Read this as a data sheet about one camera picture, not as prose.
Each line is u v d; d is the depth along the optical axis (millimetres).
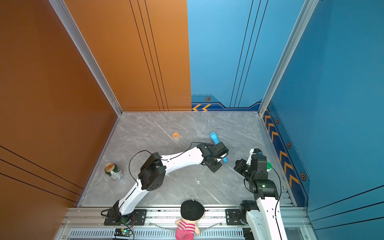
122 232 709
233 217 725
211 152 663
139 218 736
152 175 540
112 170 788
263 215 471
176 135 1052
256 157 571
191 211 682
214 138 1021
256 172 561
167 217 756
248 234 699
